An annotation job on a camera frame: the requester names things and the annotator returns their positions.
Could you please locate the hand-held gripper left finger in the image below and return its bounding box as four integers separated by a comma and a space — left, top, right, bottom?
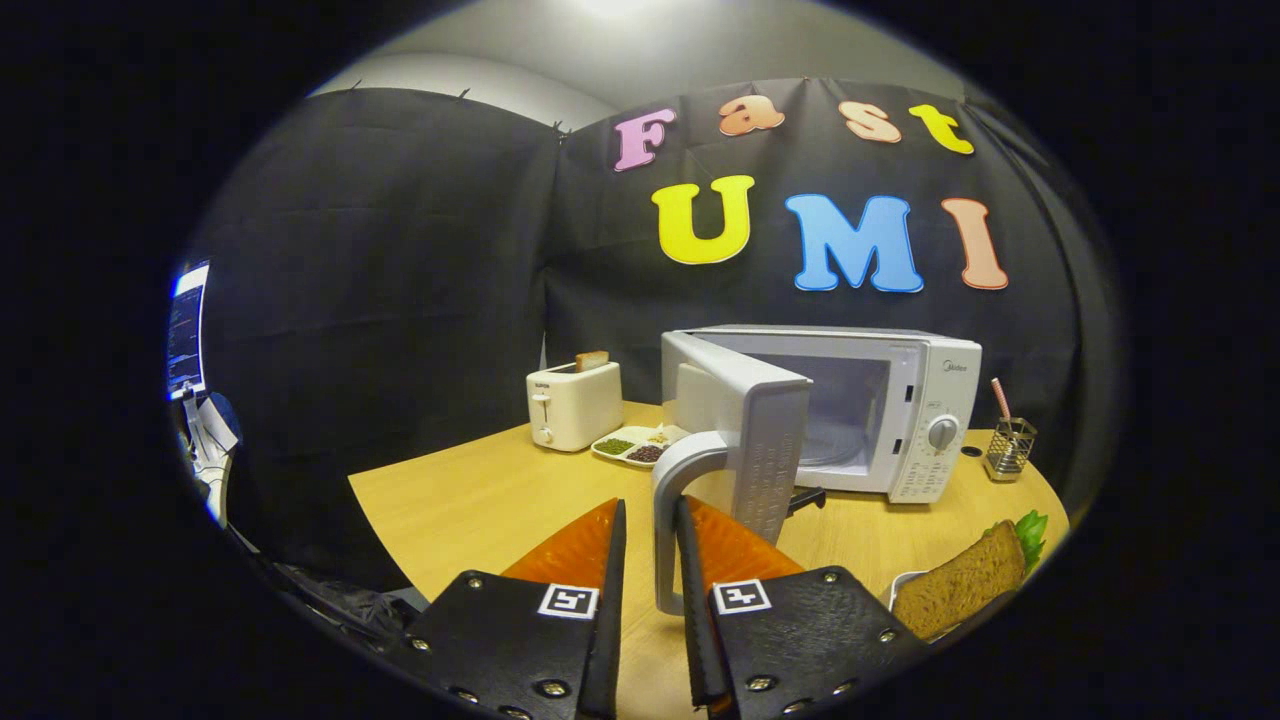
400, 498, 628, 720

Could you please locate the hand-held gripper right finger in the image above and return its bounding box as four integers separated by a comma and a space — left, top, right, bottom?
676, 497, 931, 720

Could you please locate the brown bread lettuce sandwich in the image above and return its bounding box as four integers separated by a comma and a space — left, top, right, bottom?
893, 510, 1049, 641

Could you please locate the white microwave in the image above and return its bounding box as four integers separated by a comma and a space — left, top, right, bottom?
652, 324, 983, 617

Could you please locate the glass microwave turntable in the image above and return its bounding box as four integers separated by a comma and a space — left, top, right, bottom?
800, 440, 871, 471

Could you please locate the white divided snack plate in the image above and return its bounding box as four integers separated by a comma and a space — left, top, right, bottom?
590, 425, 691, 470

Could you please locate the white rectangular plate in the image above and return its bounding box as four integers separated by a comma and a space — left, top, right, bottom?
888, 570, 961, 646

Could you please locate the white toaster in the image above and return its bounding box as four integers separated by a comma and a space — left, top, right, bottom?
526, 361, 625, 453

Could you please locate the dark cloth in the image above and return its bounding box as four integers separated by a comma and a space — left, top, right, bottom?
240, 520, 431, 641

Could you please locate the metal mesh holder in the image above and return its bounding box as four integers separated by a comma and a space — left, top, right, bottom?
985, 417, 1038, 483

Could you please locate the black backdrop cloth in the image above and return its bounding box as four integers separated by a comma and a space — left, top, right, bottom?
185, 78, 1126, 591

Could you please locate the computer monitor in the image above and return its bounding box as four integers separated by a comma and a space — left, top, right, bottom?
166, 262, 211, 401

